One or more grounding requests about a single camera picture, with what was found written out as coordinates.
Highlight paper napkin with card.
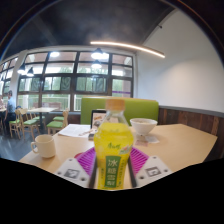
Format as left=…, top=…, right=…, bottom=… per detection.
left=134, top=134, right=160, bottom=147

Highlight person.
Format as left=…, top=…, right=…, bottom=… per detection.
left=4, top=89, right=17, bottom=123

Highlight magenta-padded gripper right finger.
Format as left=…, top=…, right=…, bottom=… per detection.
left=128, top=146, right=173, bottom=188

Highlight white paper sheets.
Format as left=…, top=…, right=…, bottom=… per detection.
left=57, top=123, right=92, bottom=138

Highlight yellow drink bottle orange cap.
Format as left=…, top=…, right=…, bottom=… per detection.
left=93, top=98, right=135, bottom=191

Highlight light wooden dining table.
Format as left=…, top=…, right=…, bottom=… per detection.
left=27, top=106, right=59, bottom=133

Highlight white bowl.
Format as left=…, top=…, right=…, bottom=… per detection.
left=129, top=117, right=158, bottom=137

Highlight wooden chairs with green seats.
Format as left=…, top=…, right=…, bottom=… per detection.
left=8, top=108, right=70, bottom=139

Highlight green upholstered bench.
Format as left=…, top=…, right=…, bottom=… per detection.
left=80, top=96, right=160, bottom=126

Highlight white mug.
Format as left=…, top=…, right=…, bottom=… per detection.
left=30, top=134, right=57, bottom=159

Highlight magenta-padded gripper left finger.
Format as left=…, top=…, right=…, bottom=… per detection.
left=54, top=147, right=98, bottom=189

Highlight black pendant lamps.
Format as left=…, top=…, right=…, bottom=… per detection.
left=16, top=47, right=106, bottom=78

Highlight long linear ceiling light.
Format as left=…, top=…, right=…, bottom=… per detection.
left=89, top=40, right=166, bottom=59

